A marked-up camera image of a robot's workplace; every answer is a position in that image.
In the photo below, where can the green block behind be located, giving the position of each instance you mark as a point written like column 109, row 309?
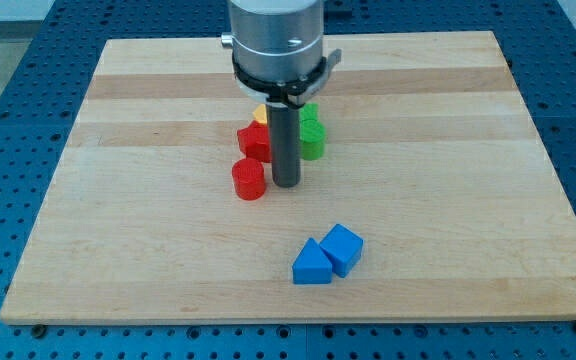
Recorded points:
column 309, row 112

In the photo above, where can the blue cube block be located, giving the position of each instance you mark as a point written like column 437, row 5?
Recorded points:
column 343, row 248

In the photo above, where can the yellow block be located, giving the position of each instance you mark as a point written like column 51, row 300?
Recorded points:
column 260, row 114

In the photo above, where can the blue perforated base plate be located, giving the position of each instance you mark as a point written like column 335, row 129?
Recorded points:
column 40, row 102

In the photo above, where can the red cylinder block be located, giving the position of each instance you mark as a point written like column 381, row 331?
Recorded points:
column 248, row 176

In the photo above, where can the blue triangle block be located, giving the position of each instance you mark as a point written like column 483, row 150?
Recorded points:
column 311, row 266

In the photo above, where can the green cylinder block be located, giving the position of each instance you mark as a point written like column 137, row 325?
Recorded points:
column 312, row 138

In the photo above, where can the black clamp ring mount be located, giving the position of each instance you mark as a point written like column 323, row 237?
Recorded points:
column 293, row 94

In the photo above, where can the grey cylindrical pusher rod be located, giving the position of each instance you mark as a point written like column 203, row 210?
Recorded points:
column 284, row 135

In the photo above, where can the red star block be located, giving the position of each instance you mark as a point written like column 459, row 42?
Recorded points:
column 254, row 142

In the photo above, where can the wooden board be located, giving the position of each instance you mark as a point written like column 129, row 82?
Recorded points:
column 431, row 157

